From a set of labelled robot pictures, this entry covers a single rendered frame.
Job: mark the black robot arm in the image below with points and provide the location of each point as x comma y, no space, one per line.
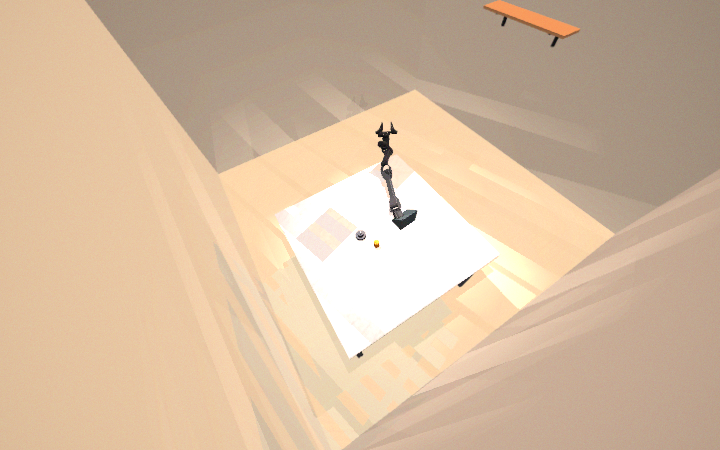
387,176

